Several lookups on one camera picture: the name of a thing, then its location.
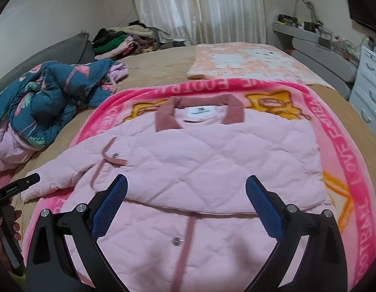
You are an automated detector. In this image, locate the teal flamingo quilted jacket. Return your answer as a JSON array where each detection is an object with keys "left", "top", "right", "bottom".
[{"left": 0, "top": 59, "right": 129, "bottom": 172}]

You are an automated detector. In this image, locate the grey shelf unit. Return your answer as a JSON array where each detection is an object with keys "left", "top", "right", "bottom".
[{"left": 273, "top": 24, "right": 359, "bottom": 99}]

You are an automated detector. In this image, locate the pink printed blanket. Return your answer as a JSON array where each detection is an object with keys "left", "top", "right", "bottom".
[{"left": 22, "top": 77, "right": 375, "bottom": 292}]

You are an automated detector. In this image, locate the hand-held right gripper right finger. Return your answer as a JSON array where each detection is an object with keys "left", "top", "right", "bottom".
[{"left": 245, "top": 175, "right": 349, "bottom": 292}]

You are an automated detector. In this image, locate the looped wall cable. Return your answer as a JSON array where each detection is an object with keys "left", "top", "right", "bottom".
[{"left": 294, "top": 0, "right": 317, "bottom": 22}]

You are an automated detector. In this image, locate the pile of folded clothes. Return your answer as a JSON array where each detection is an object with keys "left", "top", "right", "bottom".
[{"left": 92, "top": 21, "right": 188, "bottom": 61}]

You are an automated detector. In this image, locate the grey padded headboard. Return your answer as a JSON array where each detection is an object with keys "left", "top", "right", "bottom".
[{"left": 0, "top": 32, "right": 95, "bottom": 95}]

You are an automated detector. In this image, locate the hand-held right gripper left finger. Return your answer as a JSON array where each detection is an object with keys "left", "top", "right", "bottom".
[{"left": 25, "top": 174, "right": 129, "bottom": 292}]

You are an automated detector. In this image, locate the peach printed blanket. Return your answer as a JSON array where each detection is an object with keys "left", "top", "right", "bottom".
[{"left": 186, "top": 42, "right": 336, "bottom": 90}]

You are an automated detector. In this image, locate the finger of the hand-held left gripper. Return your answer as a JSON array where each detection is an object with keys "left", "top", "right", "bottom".
[{"left": 0, "top": 173, "right": 41, "bottom": 203}]

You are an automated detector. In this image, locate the pink quilted jacket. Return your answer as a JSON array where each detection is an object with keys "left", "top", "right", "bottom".
[{"left": 21, "top": 95, "right": 332, "bottom": 292}]

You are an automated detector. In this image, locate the white drawer chest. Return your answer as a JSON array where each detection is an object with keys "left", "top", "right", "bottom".
[{"left": 348, "top": 36, "right": 376, "bottom": 143}]

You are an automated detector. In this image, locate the person's left hand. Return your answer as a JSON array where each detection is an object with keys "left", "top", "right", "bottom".
[{"left": 0, "top": 208, "right": 23, "bottom": 271}]

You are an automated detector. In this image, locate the clutter of small shelf things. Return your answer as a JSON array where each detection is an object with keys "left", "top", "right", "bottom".
[{"left": 275, "top": 14, "right": 359, "bottom": 49}]

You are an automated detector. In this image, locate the beige bed cover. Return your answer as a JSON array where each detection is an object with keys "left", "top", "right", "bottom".
[{"left": 11, "top": 44, "right": 376, "bottom": 189}]

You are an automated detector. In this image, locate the black wall television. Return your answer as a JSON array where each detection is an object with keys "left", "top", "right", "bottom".
[{"left": 343, "top": 0, "right": 376, "bottom": 35}]

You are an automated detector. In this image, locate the white curtain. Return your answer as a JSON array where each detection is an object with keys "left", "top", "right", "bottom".
[{"left": 130, "top": 0, "right": 267, "bottom": 46}]

